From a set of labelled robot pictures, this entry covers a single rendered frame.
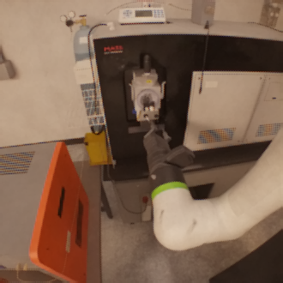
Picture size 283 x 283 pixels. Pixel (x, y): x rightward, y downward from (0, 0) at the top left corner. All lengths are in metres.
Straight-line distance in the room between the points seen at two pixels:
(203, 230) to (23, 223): 0.43
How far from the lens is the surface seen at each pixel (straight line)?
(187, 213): 0.38
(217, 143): 1.13
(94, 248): 0.90
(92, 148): 1.00
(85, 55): 1.53
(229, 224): 0.42
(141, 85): 0.71
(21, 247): 0.52
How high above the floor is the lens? 1.54
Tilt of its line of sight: 41 degrees down
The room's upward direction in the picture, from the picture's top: 2 degrees counter-clockwise
